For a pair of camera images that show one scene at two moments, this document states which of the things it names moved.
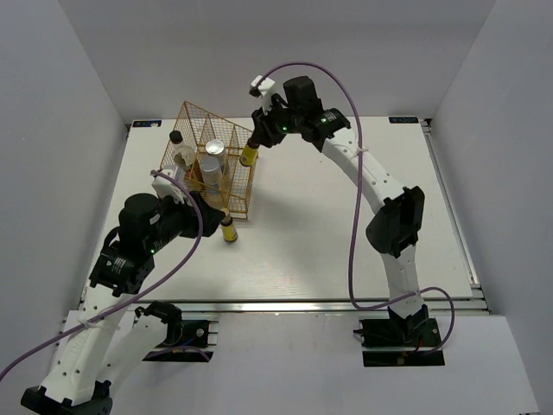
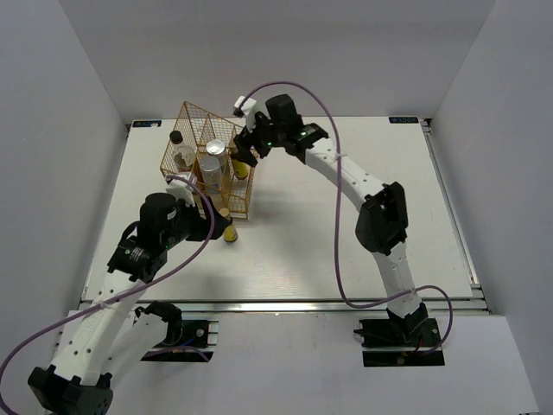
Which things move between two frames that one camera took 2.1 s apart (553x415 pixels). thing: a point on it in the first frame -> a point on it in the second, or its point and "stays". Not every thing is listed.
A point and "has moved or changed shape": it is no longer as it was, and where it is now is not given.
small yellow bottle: (228, 227) stays
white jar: (212, 172) stays
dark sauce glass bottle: (183, 155) stays
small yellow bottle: (249, 154) has moved or changed shape
